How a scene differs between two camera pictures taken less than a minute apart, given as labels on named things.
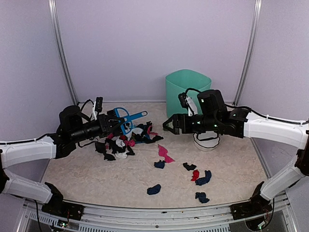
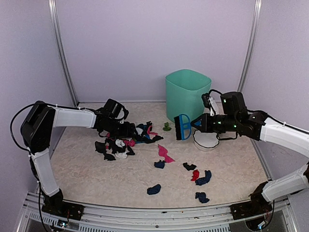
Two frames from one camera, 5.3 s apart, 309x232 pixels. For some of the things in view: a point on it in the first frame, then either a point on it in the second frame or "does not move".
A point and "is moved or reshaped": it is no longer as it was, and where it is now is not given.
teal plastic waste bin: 184,80 does not move
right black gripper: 185,129 to 206,126
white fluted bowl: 206,140 does not move
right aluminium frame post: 251,52 does not move
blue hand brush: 124,118 is moved or reshaped
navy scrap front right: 202,196 does not move
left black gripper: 105,125 to 127,132
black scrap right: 189,167 does not move
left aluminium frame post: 51,4 does not move
